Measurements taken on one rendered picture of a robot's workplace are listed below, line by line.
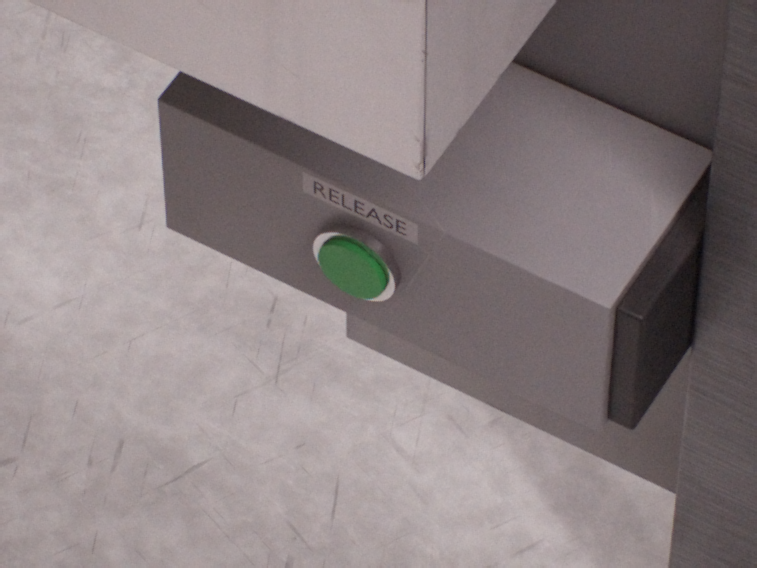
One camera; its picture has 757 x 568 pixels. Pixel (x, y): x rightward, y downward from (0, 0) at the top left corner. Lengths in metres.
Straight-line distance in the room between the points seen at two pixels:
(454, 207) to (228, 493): 1.37
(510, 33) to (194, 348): 1.60
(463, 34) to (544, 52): 0.24
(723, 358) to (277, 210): 0.18
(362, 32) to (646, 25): 0.23
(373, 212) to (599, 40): 0.11
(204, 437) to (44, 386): 0.13
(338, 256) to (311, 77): 0.22
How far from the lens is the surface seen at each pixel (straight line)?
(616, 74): 1.49
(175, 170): 1.53
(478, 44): 1.28
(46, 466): 2.84
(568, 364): 1.48
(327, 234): 1.49
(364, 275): 1.49
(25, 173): 3.00
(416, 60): 1.24
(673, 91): 1.48
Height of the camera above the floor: 2.34
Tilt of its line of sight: 53 degrees down
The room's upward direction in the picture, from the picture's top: straight up
